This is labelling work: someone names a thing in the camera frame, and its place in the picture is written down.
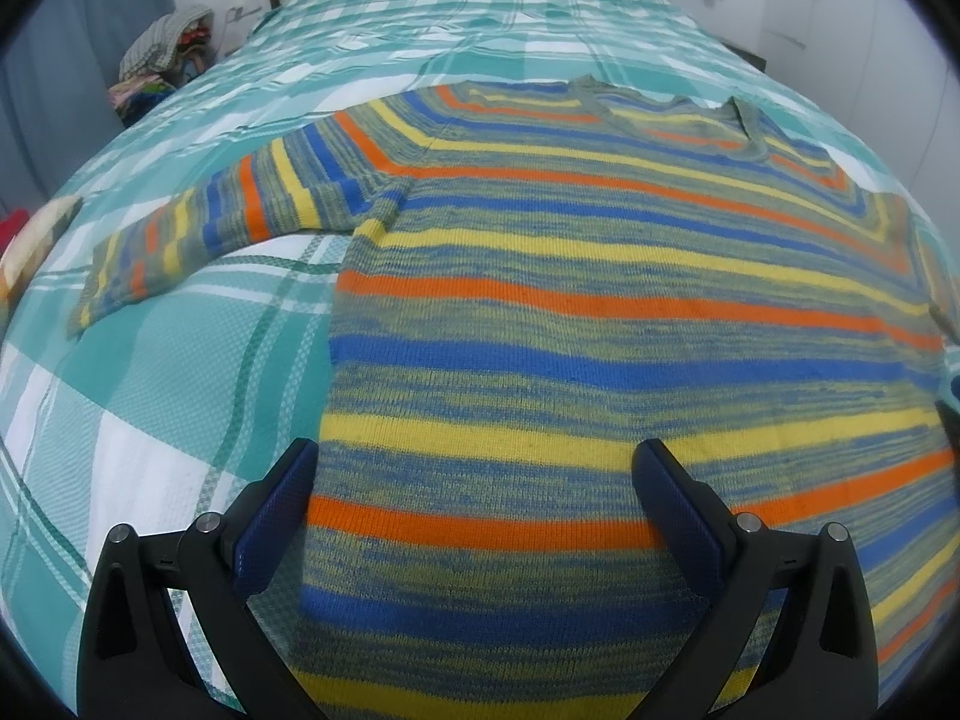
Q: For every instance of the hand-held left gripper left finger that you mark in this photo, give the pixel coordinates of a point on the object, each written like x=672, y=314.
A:
x=279, y=510

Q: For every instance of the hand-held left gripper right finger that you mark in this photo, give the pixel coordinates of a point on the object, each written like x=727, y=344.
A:
x=679, y=510

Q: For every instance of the striped knit sweater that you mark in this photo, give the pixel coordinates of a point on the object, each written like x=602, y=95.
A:
x=600, y=330

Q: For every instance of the pile of mixed clothes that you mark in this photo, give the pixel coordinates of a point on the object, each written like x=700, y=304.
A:
x=161, y=52

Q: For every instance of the teal checkered blanket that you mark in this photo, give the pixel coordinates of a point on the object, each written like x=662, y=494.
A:
x=187, y=390

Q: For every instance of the folded cream and red cloth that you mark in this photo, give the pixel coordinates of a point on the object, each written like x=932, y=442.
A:
x=34, y=240

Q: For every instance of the blue curtain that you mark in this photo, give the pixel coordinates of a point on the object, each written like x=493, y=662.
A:
x=67, y=37

